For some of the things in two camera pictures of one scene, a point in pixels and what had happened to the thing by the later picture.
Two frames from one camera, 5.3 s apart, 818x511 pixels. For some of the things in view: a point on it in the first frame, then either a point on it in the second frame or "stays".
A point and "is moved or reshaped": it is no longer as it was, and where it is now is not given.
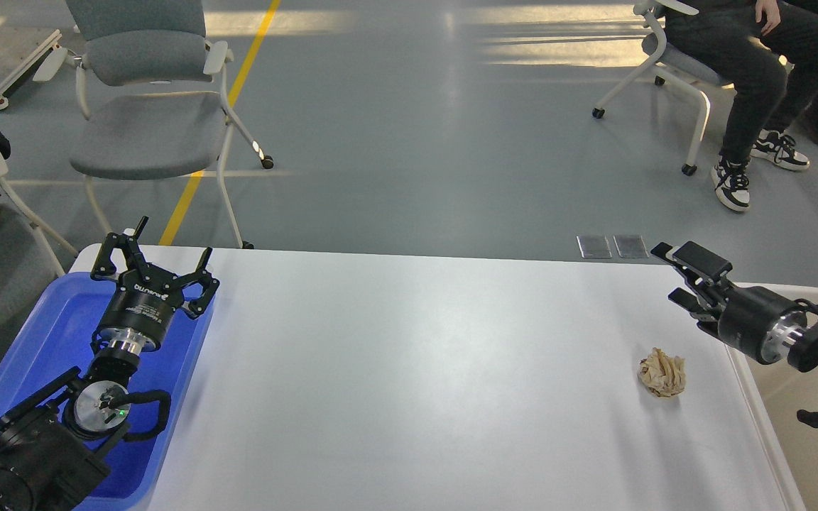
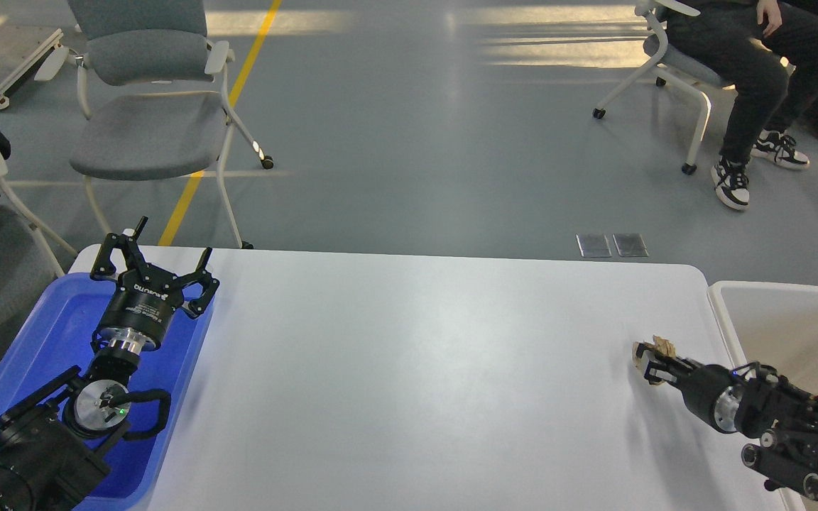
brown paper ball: x=661 y=374 is moved or reshaped
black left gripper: x=138 y=318 stays
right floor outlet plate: x=631 y=246 stays
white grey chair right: x=671 y=63 stays
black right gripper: x=749 y=314 to x=700 y=385
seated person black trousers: x=781 y=59 stays
